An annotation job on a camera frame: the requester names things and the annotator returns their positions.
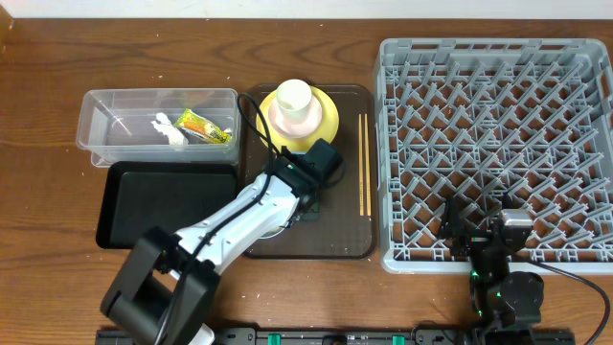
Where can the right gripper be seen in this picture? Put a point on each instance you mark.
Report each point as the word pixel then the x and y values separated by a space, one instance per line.
pixel 453 227

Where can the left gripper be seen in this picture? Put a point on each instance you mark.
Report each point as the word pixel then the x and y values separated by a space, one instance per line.
pixel 317 213

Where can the wooden chopstick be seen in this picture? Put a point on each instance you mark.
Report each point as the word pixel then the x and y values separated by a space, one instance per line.
pixel 360 166
pixel 367 167

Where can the green orange snack wrapper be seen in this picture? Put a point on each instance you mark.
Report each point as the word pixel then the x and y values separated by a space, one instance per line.
pixel 202 128

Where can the white tissue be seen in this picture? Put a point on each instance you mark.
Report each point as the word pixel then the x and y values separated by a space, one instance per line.
pixel 163 125

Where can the light blue bowl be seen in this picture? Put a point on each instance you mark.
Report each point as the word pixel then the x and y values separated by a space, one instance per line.
pixel 275 232

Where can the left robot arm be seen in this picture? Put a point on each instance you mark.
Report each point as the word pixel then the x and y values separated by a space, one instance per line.
pixel 165 289

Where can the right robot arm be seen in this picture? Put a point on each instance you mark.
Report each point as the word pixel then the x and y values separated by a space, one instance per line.
pixel 507 301

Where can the grey dishwasher rack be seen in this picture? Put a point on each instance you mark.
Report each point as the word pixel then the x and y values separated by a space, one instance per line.
pixel 479 119

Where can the clear plastic waste bin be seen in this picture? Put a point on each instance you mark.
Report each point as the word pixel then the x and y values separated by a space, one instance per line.
pixel 114 125

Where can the pink bowl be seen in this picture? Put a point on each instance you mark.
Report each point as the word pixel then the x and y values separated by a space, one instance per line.
pixel 294 126

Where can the dark brown serving tray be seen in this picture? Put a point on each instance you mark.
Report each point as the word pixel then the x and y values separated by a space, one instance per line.
pixel 333 229

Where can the yellow plate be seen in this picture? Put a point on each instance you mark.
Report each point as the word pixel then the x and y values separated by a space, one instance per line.
pixel 327 129

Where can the white paper cup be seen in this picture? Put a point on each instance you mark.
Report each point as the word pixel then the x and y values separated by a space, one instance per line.
pixel 293 98

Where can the black plastic tray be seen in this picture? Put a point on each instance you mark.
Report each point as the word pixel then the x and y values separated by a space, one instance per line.
pixel 139 196

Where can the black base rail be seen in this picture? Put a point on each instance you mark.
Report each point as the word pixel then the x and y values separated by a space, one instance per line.
pixel 249 336

